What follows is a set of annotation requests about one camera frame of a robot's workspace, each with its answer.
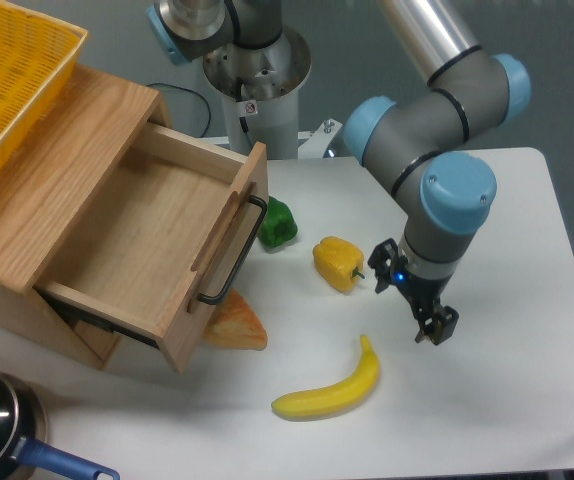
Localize green bell pepper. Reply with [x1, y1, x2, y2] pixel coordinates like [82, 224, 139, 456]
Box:
[258, 197, 298, 249]

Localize yellow banana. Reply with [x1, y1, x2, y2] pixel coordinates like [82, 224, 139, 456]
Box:
[271, 335, 380, 421]

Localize yellow plastic basket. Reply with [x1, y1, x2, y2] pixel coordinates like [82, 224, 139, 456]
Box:
[0, 1, 88, 170]

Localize black pot with blue handle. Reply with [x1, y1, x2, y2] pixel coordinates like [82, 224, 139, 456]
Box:
[0, 372, 120, 479]

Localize toasted bread slice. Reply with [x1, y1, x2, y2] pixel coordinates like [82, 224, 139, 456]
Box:
[202, 289, 268, 351]

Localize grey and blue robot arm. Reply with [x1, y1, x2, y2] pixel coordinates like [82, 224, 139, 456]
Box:
[146, 1, 531, 344]

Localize yellow bell pepper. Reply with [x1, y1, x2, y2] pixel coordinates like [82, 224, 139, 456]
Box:
[312, 236, 364, 294]

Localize wooden drawer cabinet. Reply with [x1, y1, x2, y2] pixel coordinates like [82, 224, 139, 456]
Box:
[0, 66, 171, 369]

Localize black cable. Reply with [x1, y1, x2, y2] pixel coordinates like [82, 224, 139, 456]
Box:
[146, 82, 212, 139]

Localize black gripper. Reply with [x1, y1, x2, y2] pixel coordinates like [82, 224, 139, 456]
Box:
[367, 239, 459, 345]

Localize open wooden drawer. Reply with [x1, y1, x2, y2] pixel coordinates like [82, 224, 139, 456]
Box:
[36, 124, 268, 371]

